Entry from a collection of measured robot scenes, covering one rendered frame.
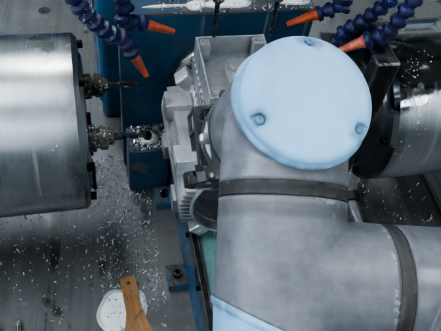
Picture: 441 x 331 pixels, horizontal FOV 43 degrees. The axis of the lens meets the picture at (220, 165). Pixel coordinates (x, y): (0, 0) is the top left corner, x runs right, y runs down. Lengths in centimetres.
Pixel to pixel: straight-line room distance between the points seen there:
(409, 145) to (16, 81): 54
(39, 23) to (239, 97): 106
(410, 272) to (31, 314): 68
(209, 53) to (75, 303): 44
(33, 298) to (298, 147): 68
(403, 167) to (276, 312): 56
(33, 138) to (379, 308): 48
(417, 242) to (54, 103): 47
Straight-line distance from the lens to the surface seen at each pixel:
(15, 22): 140
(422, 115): 84
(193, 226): 82
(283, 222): 36
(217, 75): 80
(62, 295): 96
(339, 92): 37
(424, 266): 39
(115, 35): 72
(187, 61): 90
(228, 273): 37
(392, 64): 68
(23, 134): 72
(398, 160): 87
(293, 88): 36
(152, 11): 85
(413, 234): 41
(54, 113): 72
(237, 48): 84
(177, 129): 79
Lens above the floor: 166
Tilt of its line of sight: 52 degrees down
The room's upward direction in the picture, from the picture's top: 10 degrees clockwise
